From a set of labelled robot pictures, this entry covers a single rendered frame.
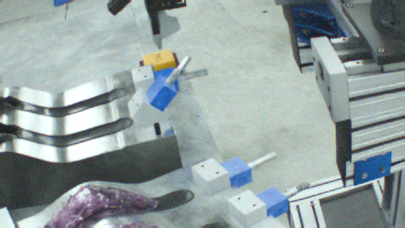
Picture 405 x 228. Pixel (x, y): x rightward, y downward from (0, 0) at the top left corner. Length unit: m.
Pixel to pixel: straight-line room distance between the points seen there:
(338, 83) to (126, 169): 0.38
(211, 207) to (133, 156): 0.19
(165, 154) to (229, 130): 1.64
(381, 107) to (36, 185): 0.63
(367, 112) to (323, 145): 1.55
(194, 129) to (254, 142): 1.40
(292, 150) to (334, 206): 0.68
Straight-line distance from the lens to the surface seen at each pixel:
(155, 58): 1.61
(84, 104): 1.42
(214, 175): 1.16
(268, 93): 3.09
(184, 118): 1.46
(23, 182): 1.29
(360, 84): 1.18
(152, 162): 1.27
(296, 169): 2.64
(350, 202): 2.12
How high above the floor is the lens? 1.55
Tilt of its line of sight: 31 degrees down
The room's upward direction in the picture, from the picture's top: 10 degrees counter-clockwise
